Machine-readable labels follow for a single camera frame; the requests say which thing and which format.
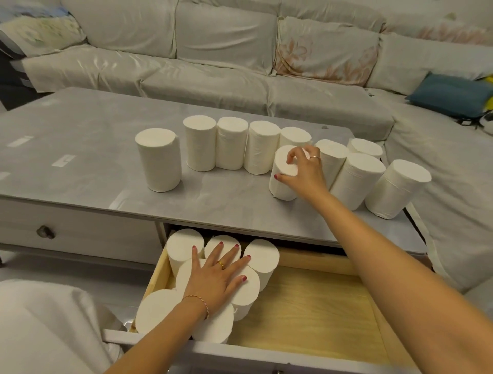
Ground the blue cushion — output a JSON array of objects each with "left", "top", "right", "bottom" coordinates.
[{"left": 405, "top": 73, "right": 493, "bottom": 119}]

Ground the person's right hand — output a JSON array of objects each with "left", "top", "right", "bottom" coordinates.
[{"left": 274, "top": 146, "right": 329, "bottom": 203}]

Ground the gold beaded bracelet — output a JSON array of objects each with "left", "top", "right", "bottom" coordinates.
[{"left": 182, "top": 294, "right": 211, "bottom": 321}]

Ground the cluster of white paper rolls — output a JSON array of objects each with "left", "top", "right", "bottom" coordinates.
[{"left": 134, "top": 228, "right": 280, "bottom": 344}]

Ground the black and white object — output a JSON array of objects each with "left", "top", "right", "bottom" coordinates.
[{"left": 458, "top": 111, "right": 493, "bottom": 136}]

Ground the yellow cushion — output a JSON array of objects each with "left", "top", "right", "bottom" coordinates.
[{"left": 482, "top": 75, "right": 493, "bottom": 111}]

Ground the wooden drawer with grey front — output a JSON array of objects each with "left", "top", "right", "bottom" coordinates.
[{"left": 103, "top": 227, "right": 422, "bottom": 374}]

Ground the grey sofa back cushion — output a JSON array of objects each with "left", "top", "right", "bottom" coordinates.
[
  {"left": 61, "top": 0, "right": 180, "bottom": 59},
  {"left": 365, "top": 32, "right": 493, "bottom": 96},
  {"left": 174, "top": 1, "right": 279, "bottom": 76}
]

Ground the person's left hand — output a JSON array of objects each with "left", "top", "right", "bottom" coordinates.
[{"left": 184, "top": 241, "right": 252, "bottom": 309}]

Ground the person's left forearm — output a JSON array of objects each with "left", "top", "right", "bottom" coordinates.
[{"left": 103, "top": 297, "right": 209, "bottom": 374}]

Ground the person's right forearm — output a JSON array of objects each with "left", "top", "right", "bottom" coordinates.
[{"left": 306, "top": 190, "right": 493, "bottom": 374}]

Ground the grey coffee table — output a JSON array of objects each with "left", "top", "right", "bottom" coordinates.
[{"left": 0, "top": 86, "right": 433, "bottom": 272}]

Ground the patterned pale pillow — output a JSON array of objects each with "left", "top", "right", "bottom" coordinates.
[{"left": 0, "top": 3, "right": 88, "bottom": 59}]

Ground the white toilet paper roll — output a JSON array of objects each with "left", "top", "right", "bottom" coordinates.
[{"left": 268, "top": 145, "right": 311, "bottom": 202}]

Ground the row of white paper rolls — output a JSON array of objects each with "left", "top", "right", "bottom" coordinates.
[{"left": 134, "top": 114, "right": 432, "bottom": 220}]

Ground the white fabric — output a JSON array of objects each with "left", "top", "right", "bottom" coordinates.
[{"left": 0, "top": 279, "right": 127, "bottom": 374}]

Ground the grey fabric sofa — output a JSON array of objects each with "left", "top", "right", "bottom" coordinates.
[{"left": 0, "top": 0, "right": 493, "bottom": 295}]

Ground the closed grey drawer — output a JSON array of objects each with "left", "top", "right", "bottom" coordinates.
[{"left": 0, "top": 197, "right": 164, "bottom": 266}]

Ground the floral sofa cushion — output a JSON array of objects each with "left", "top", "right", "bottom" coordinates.
[{"left": 273, "top": 16, "right": 381, "bottom": 87}]

